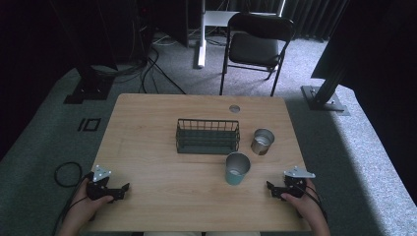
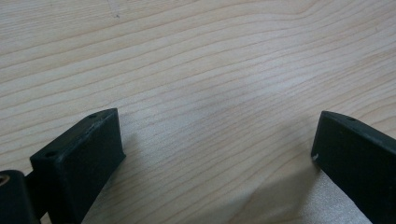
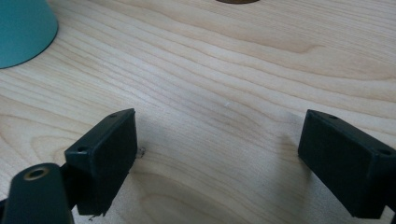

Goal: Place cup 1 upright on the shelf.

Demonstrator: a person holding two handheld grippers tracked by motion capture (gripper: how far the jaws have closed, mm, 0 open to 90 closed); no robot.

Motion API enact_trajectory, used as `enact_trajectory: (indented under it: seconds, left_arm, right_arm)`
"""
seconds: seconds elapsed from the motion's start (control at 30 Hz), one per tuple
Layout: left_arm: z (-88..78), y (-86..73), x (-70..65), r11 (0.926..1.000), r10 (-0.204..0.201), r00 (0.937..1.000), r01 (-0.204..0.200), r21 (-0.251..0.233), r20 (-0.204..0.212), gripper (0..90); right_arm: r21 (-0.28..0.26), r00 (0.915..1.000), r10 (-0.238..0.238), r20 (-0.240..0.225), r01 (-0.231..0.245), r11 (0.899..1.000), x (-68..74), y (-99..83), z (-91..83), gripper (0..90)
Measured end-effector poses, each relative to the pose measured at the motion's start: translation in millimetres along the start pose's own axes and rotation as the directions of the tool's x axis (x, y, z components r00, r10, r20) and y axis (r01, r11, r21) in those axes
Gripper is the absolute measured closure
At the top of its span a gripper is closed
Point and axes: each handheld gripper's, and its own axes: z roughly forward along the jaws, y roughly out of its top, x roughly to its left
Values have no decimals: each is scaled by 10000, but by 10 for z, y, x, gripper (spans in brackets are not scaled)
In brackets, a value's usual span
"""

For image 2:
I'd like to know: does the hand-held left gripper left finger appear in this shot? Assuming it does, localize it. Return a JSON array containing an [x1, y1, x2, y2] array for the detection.
[[29, 107, 127, 224]]

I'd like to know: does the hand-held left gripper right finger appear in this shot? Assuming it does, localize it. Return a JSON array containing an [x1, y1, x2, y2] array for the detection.
[[310, 110, 396, 224]]

